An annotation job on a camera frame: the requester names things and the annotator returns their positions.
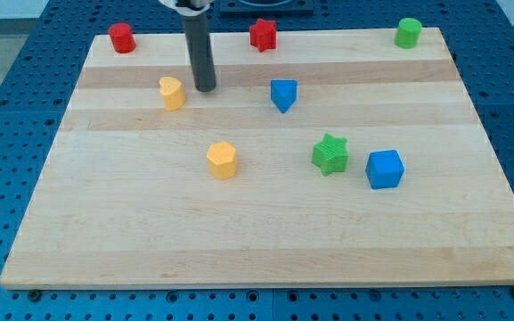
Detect red cylinder block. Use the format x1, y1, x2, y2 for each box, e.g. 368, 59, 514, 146
108, 22, 136, 54

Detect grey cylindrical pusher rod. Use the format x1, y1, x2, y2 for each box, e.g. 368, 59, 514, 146
183, 9, 216, 93

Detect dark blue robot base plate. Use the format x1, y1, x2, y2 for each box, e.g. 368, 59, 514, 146
216, 0, 314, 15

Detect red star block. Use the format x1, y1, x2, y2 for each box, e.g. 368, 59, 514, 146
249, 18, 277, 52

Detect wooden board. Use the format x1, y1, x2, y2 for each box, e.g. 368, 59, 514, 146
0, 28, 514, 290

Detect blue cube block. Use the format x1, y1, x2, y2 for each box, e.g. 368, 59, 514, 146
365, 150, 404, 190

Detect green star block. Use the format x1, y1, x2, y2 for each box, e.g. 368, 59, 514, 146
312, 133, 349, 176

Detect yellow hexagon block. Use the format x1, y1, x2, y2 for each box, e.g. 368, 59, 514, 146
206, 141, 239, 180

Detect green cylinder block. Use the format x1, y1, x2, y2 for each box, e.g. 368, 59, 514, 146
394, 17, 422, 49

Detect yellow heart block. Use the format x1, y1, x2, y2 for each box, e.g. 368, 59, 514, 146
159, 77, 186, 111

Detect blue triangle block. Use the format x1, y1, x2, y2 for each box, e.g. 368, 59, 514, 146
270, 79, 298, 113

